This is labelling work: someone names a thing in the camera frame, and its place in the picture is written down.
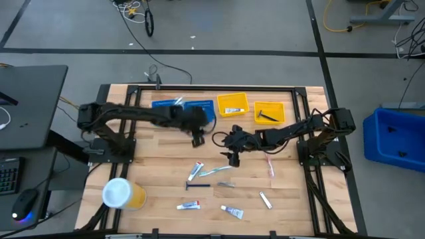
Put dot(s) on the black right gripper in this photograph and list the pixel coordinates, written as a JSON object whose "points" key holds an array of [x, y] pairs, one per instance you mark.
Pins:
{"points": [[240, 141]]}

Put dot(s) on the black razor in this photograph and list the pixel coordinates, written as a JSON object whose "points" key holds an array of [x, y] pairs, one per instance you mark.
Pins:
{"points": [[199, 185]]}

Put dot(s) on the white metal bracket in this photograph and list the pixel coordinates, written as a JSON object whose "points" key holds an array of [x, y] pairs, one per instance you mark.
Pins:
{"points": [[302, 237], [123, 236]]}

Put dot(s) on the black desk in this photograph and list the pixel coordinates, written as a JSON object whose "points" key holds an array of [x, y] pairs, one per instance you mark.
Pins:
{"points": [[33, 106]]}

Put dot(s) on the red white toothbrush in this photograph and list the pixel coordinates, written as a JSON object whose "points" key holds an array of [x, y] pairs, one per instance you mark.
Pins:
{"points": [[270, 166]]}

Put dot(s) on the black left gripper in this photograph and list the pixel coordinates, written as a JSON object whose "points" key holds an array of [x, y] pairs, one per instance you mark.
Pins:
{"points": [[192, 119]]}

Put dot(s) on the small white toothpaste tube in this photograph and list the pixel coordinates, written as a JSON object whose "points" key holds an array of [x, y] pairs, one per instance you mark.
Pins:
{"points": [[232, 211], [195, 171], [188, 206], [234, 110]]}

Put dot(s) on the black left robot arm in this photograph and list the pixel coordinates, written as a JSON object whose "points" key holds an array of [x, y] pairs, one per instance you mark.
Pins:
{"points": [[133, 114]]}

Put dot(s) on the large blue plastic bin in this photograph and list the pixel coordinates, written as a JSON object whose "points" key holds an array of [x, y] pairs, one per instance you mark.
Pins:
{"points": [[398, 152]]}

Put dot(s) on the black aluminium table frame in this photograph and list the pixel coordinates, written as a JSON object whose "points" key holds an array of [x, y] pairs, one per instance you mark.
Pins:
{"points": [[216, 88]]}

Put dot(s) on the black keyboard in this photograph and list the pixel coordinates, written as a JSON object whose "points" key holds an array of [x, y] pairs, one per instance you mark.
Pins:
{"points": [[10, 176]]}

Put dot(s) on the yellow wipes canister white lid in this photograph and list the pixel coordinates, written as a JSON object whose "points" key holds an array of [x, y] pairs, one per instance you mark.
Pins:
{"points": [[119, 194]]}

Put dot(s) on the grey stand base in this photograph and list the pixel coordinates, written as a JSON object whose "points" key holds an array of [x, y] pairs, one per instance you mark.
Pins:
{"points": [[382, 18]]}

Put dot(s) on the teal white toothbrush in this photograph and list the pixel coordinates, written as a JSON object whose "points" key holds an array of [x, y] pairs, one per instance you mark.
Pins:
{"points": [[216, 171]]}

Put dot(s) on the blue plastic basket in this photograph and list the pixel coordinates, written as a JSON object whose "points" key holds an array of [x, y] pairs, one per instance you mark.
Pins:
{"points": [[162, 103], [207, 105]]}

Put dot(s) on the yellow plastic basket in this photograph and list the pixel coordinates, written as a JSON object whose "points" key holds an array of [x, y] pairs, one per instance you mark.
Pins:
{"points": [[277, 108], [232, 99]]}

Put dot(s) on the black computer mouse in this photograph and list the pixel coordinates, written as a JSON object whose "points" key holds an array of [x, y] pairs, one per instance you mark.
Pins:
{"points": [[24, 203]]}

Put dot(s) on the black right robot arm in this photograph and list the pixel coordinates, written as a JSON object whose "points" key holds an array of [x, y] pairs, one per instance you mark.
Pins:
{"points": [[289, 132]]}

